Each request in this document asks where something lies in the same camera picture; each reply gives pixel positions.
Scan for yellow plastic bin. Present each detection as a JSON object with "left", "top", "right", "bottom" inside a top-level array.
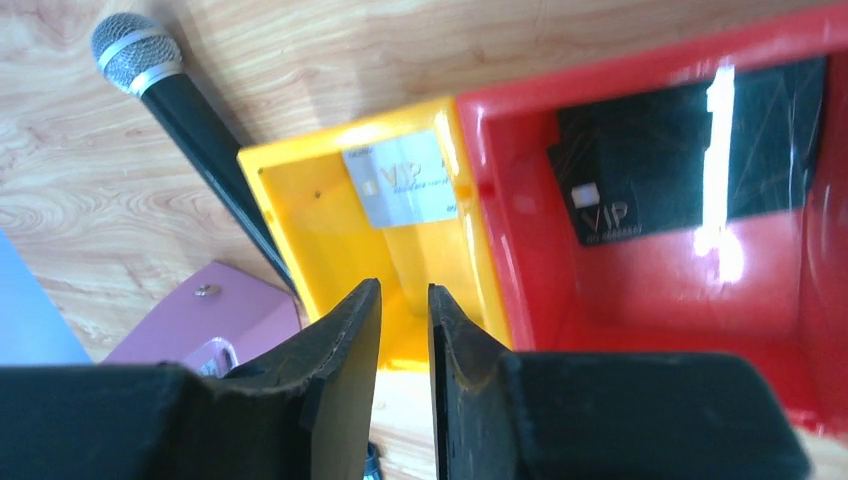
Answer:
[{"left": 238, "top": 97, "right": 512, "bottom": 371}]

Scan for white cards in yellow bin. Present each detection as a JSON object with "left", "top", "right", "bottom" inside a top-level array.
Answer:
[{"left": 342, "top": 130, "right": 458, "bottom": 229}]

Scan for black cards in red bin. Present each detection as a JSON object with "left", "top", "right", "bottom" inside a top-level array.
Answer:
[{"left": 547, "top": 57, "right": 829, "bottom": 246}]

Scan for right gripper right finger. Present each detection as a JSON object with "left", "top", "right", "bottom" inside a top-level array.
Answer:
[{"left": 428, "top": 284, "right": 812, "bottom": 479}]

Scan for red plastic bin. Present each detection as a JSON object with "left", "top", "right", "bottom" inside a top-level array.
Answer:
[{"left": 457, "top": 1, "right": 847, "bottom": 436}]

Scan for black microphone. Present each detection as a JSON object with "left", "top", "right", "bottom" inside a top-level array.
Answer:
[{"left": 91, "top": 12, "right": 296, "bottom": 291}]

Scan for pink metronome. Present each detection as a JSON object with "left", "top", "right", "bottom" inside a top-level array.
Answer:
[{"left": 103, "top": 262, "right": 301, "bottom": 378}]

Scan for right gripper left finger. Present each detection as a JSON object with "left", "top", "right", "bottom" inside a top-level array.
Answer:
[{"left": 1, "top": 279, "right": 382, "bottom": 479}]

